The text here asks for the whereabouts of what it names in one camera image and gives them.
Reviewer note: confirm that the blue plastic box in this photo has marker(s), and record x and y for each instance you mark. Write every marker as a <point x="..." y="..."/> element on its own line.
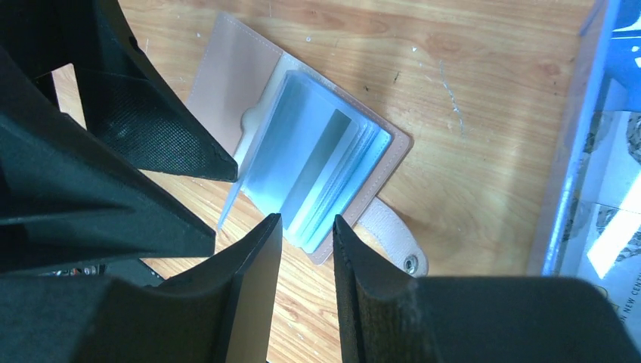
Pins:
<point x="589" y="224"/>

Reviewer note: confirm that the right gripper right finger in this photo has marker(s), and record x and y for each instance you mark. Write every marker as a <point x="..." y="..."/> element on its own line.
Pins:
<point x="386" y="315"/>

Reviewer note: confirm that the silver card in sleeve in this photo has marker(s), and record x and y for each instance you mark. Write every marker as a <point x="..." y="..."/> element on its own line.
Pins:
<point x="328" y="153"/>

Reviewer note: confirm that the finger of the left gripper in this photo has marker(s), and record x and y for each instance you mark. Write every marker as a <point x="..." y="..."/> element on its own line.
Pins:
<point x="67" y="199"/>
<point x="125" y="102"/>

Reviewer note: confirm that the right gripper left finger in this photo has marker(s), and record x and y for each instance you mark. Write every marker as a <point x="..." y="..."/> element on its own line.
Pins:
<point x="218" y="311"/>

